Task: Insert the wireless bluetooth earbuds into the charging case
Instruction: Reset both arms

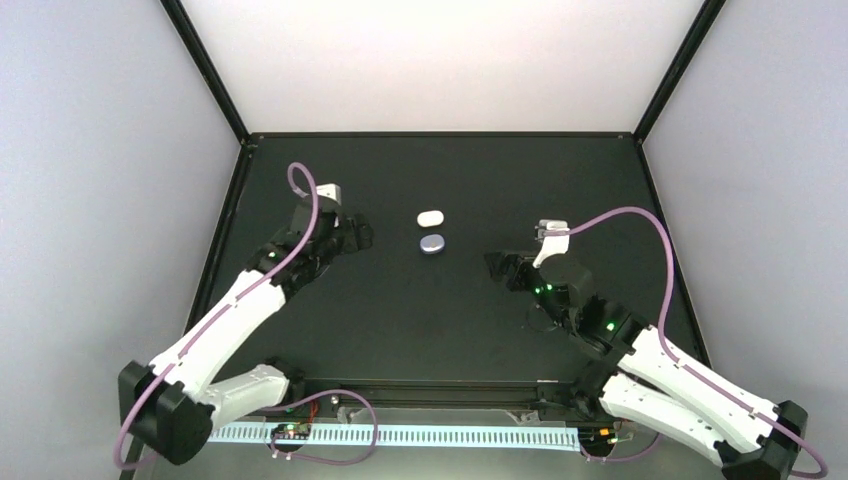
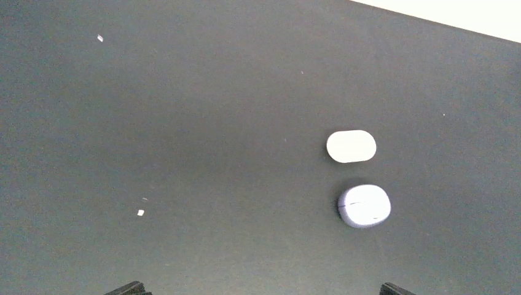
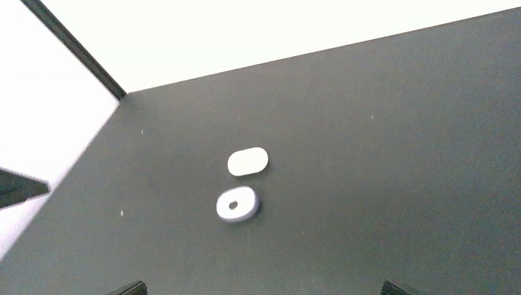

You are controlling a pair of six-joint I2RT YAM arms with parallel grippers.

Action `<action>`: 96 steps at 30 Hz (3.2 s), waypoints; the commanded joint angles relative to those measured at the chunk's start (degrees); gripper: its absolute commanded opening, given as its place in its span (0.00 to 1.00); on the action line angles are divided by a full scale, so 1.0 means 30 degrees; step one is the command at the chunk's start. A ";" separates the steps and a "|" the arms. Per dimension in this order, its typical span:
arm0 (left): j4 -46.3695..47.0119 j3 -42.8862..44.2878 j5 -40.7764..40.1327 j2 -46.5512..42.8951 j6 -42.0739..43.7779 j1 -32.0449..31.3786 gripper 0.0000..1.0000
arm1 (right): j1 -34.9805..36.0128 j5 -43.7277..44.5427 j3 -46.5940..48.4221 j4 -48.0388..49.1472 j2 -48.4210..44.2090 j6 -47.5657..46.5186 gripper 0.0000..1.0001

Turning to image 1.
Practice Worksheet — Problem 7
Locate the purple earbud charging case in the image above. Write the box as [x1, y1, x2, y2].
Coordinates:
[419, 234, 446, 255]

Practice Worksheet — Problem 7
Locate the white earbud charging case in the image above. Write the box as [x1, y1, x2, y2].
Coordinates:
[416, 210, 445, 228]

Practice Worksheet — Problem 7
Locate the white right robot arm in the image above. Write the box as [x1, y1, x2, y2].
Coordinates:
[484, 251, 808, 479]

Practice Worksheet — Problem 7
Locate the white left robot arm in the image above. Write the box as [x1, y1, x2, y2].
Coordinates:
[113, 184, 373, 470]

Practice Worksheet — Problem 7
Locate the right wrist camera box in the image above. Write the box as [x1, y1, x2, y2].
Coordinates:
[533, 219, 570, 269]

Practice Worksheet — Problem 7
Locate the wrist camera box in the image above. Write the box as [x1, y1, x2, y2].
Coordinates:
[317, 183, 342, 205]
[533, 219, 570, 269]

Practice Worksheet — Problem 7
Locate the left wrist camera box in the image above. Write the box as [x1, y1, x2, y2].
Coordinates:
[317, 183, 342, 205]

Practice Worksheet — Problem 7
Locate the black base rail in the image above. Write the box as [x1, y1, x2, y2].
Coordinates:
[285, 378, 618, 427]

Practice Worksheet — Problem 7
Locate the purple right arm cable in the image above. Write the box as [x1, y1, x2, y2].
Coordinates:
[539, 206, 829, 480]

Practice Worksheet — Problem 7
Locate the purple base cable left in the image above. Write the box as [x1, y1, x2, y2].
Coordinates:
[268, 388, 380, 467]

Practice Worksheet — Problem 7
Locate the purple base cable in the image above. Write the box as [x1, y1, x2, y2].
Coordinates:
[579, 430, 664, 464]
[268, 388, 380, 467]

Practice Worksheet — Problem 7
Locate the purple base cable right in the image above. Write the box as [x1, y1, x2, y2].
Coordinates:
[579, 430, 664, 464]

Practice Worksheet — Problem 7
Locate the white slotted cable duct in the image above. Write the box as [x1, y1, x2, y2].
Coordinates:
[209, 421, 580, 452]

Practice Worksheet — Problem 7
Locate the black enclosure frame post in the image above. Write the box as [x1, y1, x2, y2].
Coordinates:
[160, 0, 250, 144]

